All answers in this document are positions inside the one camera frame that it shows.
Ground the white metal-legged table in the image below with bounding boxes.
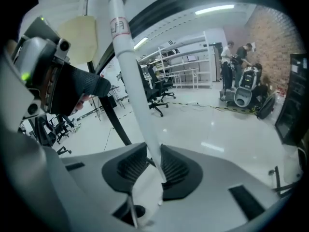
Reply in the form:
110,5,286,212
173,68,200,90

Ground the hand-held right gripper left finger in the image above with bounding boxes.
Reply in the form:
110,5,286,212
59,142,149,229

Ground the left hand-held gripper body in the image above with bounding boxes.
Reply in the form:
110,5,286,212
11,15,72,120

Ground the black office chair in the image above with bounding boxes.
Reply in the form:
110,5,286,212
136,58,169,118
154,74,177,104
35,114,73,155

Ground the black tall cabinet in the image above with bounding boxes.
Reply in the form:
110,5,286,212
274,53,309,147

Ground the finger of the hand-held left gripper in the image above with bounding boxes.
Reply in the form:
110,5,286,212
49,62,112,117

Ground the white broom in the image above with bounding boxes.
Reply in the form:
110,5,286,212
108,0,168,186

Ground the black backpack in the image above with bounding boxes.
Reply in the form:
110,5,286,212
256,94,277,120

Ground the person's left hand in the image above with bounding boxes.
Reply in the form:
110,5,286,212
70,93,94,117

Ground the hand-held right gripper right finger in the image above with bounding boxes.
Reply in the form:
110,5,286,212
144,143,281,232

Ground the black wire rack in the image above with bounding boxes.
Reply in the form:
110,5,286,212
87,84,126,122

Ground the white shell chair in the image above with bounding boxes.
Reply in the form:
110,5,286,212
233,66,263,109

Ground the long ceiling light tube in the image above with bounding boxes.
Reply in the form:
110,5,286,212
194,4,236,16
133,36,149,50

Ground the cluttered white shelf unit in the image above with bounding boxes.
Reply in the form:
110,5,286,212
137,31,216,91

